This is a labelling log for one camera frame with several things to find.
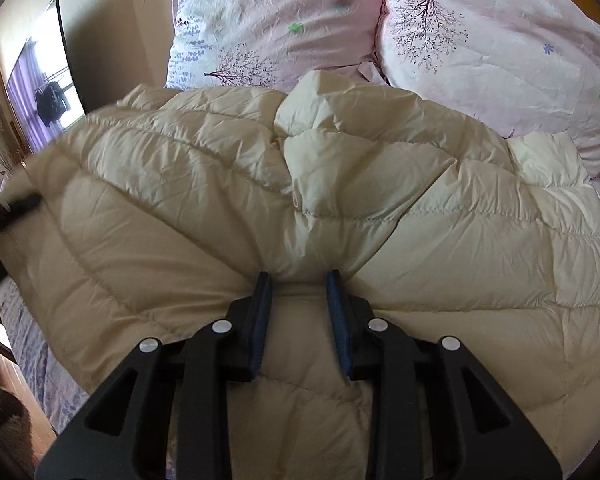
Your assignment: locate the cream fleece garment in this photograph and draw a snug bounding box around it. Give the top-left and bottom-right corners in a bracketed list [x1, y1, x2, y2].
[0, 387, 38, 476]

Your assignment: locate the cream quilted down jacket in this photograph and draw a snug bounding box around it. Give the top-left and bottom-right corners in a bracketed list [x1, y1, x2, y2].
[0, 70, 600, 480]

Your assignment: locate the pink floral bed sheet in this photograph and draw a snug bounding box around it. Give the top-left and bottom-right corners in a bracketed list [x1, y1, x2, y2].
[0, 277, 93, 436]

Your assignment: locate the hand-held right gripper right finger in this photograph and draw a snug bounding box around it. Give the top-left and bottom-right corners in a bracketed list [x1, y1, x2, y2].
[326, 269, 563, 480]

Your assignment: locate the pink floral pillow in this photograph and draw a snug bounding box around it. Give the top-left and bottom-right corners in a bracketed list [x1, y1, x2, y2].
[165, 0, 386, 93]
[375, 0, 600, 181]

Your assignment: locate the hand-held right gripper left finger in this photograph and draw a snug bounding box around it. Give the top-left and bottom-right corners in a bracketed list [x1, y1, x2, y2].
[35, 271, 273, 480]

